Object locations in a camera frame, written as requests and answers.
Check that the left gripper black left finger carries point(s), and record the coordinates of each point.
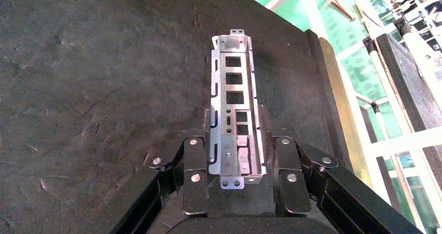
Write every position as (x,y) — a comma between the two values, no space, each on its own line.
(195,191)

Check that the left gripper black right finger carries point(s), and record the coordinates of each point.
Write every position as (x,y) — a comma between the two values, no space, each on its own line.
(291,191)

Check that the silver perforated metal bracket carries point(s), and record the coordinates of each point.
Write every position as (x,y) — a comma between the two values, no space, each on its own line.
(221,149)

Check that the wooden edge strip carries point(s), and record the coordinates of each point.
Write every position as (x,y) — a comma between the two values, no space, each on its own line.
(342,115)

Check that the black felt table mat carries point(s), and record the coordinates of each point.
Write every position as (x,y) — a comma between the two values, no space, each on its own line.
(86,87)

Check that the white roller tube black cap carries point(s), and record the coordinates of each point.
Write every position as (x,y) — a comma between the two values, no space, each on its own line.
(421,59)

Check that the white tubular guard rail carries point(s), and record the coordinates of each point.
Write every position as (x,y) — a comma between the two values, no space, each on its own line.
(310,8)

